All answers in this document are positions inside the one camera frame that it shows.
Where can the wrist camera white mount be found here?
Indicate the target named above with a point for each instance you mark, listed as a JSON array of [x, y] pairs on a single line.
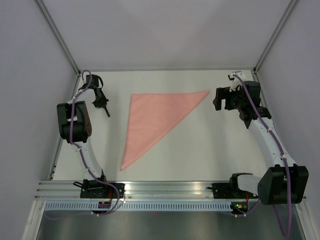
[[93, 82], [236, 78]]

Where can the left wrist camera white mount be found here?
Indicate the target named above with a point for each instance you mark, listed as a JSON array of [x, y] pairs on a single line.
[[93, 82]]

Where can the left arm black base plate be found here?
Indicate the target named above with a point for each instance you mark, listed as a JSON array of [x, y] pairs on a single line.
[[95, 190]]

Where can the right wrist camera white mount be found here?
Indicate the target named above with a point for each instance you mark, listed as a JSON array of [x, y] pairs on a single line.
[[236, 78]]

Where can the right aluminium frame post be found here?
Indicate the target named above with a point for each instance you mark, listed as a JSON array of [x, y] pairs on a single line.
[[275, 34]]

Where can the aluminium mounting rail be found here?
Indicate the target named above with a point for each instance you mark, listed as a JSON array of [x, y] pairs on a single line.
[[134, 190]]

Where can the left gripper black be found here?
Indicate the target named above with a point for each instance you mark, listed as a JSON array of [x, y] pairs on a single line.
[[103, 103]]

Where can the white slotted cable duct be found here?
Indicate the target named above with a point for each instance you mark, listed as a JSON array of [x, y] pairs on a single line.
[[152, 206]]

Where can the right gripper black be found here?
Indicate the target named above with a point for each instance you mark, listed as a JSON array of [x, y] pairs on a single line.
[[224, 93]]

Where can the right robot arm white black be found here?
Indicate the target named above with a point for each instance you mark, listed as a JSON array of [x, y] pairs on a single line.
[[284, 181]]

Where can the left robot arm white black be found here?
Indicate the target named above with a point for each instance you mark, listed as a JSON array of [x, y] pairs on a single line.
[[75, 128]]

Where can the left aluminium frame post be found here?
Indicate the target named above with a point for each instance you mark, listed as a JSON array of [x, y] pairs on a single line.
[[56, 33]]

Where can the pink cloth napkin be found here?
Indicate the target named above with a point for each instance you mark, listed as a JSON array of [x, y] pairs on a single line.
[[153, 115]]

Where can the aluminium frame post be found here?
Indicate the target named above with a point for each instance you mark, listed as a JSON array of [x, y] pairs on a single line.
[[56, 33], [275, 34]]

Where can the steel knife black handle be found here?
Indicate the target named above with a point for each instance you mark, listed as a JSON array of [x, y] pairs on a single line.
[[107, 112]]

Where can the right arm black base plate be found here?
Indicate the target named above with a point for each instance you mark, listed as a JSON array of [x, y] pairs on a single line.
[[223, 190]]

